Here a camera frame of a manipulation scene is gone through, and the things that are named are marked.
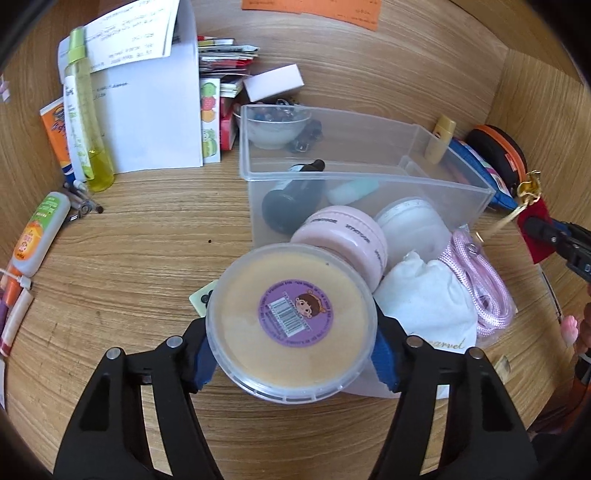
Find red pouch with gold tassel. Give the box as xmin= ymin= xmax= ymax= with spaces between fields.
xmin=475 ymin=170 xmax=561 ymax=265

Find bunch of pens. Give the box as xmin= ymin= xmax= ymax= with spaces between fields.
xmin=62 ymin=179 xmax=105 ymax=217

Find white cloth bag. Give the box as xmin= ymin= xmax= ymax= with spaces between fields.
xmin=344 ymin=250 xmax=478 ymax=400

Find red box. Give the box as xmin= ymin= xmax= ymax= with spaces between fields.
xmin=221 ymin=99 xmax=239 ymax=151

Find orange and white tube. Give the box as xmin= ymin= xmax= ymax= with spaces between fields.
xmin=39 ymin=97 xmax=86 ymax=183

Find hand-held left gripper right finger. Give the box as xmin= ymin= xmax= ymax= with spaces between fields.
xmin=369 ymin=302 xmax=539 ymax=480

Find white printed receipt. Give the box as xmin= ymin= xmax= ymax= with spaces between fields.
xmin=85 ymin=0 xmax=181 ymax=70

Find black dropper bottle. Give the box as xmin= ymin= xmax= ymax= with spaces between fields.
xmin=262 ymin=159 xmax=326 ymax=234

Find white bottle with orange label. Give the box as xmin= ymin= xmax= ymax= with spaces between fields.
xmin=10 ymin=191 xmax=71 ymax=278

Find black case with orange zip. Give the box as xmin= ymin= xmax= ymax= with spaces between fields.
xmin=465 ymin=124 xmax=528 ymax=197

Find white round jar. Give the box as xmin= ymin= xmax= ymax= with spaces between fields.
xmin=373 ymin=198 xmax=451 ymax=264

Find pink round jar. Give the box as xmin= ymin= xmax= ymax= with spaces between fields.
xmin=291 ymin=205 xmax=389 ymax=284

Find white cable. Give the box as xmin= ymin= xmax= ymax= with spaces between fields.
xmin=0 ymin=267 xmax=34 ymax=291

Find clear plastic storage box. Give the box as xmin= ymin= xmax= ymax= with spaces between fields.
xmin=239 ymin=104 xmax=496 ymax=259

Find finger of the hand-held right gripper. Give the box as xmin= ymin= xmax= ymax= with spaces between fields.
xmin=524 ymin=216 xmax=591 ymax=282

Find fruit sticker sheet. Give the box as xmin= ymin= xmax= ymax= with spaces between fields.
xmin=200 ymin=78 xmax=223 ymax=163

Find orange paper note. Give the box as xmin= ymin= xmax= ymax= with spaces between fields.
xmin=241 ymin=0 xmax=382 ymax=32

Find white blank card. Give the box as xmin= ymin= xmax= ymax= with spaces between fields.
xmin=243 ymin=64 xmax=304 ymax=102

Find pens at left edge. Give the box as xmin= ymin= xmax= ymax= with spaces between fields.
xmin=0 ymin=277 xmax=36 ymax=357

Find blue pencil case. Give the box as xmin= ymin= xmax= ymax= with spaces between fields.
xmin=445 ymin=137 xmax=520 ymax=212

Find black strap clip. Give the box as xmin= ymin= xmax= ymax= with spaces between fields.
xmin=288 ymin=119 xmax=323 ymax=154

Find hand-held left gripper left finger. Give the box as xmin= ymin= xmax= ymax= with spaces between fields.
xmin=54 ymin=318 xmax=222 ymax=480

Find pink cord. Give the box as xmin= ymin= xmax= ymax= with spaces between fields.
xmin=438 ymin=226 xmax=517 ymax=348

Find yellow-green spray bottle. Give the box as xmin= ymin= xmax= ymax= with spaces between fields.
xmin=65 ymin=27 xmax=115 ymax=193

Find small yellow bottle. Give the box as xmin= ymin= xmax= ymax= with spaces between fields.
xmin=425 ymin=115 xmax=457 ymax=164

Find pale green card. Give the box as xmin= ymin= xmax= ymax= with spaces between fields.
xmin=189 ymin=281 xmax=219 ymax=319

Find round tub with purple label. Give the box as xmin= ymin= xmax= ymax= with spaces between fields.
xmin=205 ymin=244 xmax=380 ymax=404

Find pile of cards and packets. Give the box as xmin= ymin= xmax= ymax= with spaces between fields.
xmin=198 ymin=36 xmax=260 ymax=97

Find mint green tube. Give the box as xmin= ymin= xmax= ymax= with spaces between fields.
xmin=328 ymin=179 xmax=380 ymax=205

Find white folded paper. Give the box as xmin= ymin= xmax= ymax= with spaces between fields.
xmin=58 ymin=0 xmax=204 ymax=174

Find white ceramic bowl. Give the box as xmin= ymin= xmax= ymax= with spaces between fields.
xmin=233 ymin=105 xmax=312 ymax=149

